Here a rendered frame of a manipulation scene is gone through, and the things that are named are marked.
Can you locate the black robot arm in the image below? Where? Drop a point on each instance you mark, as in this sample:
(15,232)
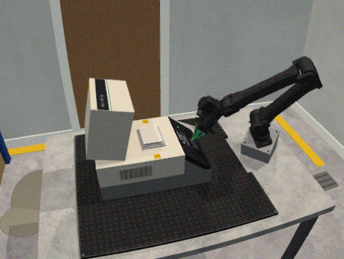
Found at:
(260,118)

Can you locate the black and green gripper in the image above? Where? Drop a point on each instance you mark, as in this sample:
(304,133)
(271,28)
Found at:
(202,128)

